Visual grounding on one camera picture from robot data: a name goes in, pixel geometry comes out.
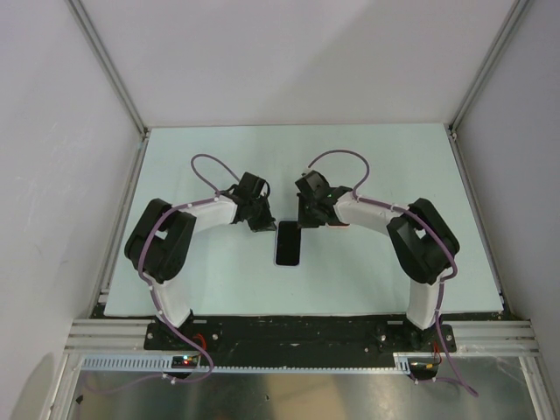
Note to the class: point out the front aluminium frame rail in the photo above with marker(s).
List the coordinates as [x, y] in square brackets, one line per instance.
[473, 338]

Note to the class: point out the right back corner aluminium post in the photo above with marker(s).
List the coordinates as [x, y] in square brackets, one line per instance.
[502, 39]

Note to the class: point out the grey slotted cable duct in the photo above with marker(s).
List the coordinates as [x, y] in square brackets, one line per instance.
[162, 363]

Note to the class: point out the left controller board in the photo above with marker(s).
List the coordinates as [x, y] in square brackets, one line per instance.
[185, 361]

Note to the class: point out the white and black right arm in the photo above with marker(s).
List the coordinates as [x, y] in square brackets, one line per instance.
[424, 244]

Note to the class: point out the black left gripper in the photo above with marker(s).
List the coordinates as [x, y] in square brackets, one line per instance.
[267, 223]

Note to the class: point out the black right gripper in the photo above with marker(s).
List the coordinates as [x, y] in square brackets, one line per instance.
[303, 220]

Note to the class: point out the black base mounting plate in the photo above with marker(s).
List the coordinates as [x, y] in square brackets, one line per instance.
[306, 341]

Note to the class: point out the phone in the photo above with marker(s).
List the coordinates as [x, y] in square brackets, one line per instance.
[289, 242]

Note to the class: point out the corner aluminium post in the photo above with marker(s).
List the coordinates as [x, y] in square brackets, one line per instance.
[107, 65]
[502, 39]

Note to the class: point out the left back corner aluminium post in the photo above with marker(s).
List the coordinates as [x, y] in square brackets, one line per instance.
[107, 65]

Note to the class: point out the pink phone case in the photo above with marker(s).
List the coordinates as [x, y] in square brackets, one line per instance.
[338, 225]

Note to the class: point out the right controller board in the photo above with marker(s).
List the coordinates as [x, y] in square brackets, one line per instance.
[424, 370]

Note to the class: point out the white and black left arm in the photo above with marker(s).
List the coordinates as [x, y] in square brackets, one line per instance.
[159, 242]

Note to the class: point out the controller board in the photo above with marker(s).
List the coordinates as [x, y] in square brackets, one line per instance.
[424, 370]
[185, 361]

